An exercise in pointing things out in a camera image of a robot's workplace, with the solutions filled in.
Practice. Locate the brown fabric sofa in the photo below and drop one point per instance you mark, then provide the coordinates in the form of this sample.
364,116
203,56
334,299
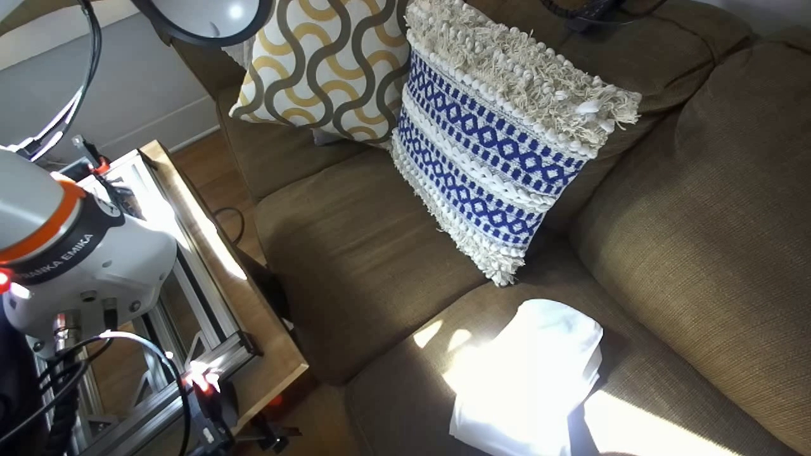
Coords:
690,243

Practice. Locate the wooden side table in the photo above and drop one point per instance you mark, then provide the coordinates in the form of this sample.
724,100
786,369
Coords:
244,339

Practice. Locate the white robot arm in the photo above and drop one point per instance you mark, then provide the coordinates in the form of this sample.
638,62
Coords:
206,20

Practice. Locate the blue white woven pillow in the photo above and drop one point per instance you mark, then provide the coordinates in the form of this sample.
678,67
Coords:
494,127

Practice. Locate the yellow grey wave pillow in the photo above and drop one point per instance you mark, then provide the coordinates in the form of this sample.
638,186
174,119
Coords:
334,67

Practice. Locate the white folded cloth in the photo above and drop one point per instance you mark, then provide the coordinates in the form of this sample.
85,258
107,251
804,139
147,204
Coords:
517,390

